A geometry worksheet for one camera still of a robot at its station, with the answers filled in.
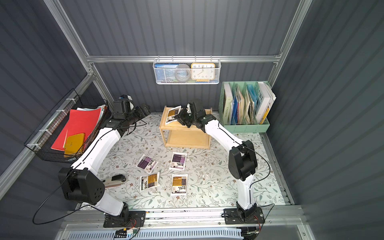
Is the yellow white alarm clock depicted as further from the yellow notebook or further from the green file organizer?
the yellow notebook

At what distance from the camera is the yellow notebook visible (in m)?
0.67

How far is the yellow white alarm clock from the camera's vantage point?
0.89m

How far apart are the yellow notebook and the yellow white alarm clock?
660mm

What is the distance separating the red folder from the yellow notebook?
1 cm
